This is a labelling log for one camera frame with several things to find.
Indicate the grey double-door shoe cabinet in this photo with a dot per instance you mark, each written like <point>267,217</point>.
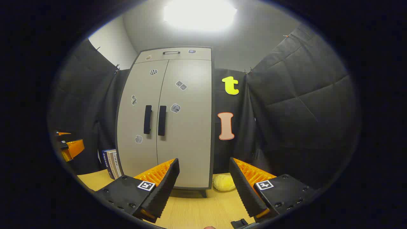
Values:
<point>208,127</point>

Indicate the grey cabinet drawer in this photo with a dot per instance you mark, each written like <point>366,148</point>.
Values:
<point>178,57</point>

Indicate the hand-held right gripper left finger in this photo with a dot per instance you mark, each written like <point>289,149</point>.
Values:
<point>167,184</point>

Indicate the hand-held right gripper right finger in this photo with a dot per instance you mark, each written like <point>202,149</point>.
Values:
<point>241,187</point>

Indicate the grey cabinet door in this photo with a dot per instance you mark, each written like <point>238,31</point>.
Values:
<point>190,146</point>
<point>133,127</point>

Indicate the black backdrop cloth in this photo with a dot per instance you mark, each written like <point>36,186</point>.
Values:
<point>302,111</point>

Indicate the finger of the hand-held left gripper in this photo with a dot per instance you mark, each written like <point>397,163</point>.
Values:
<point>62,133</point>
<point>74,148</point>

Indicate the yellow round sponge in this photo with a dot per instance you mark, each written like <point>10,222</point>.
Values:
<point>224,183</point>

